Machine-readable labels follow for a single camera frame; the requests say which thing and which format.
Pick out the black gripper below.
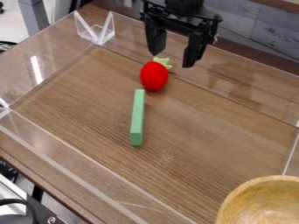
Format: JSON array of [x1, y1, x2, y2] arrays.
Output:
[[141, 0, 223, 68]]

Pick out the red toy strawberry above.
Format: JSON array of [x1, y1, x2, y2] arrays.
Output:
[[141, 57, 174, 92]]

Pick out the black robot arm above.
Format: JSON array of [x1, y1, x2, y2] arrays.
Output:
[[141, 0, 223, 68]]

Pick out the green rectangular block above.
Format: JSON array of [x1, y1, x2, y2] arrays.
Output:
[[130, 89, 146, 146]]

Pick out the wooden bowl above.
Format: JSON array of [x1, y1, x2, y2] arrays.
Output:
[[215, 175, 299, 224]]

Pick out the clear acrylic enclosure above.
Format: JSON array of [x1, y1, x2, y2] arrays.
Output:
[[0, 16, 299, 224]]

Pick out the black cable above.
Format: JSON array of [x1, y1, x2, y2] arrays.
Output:
[[0, 198, 41, 224]]

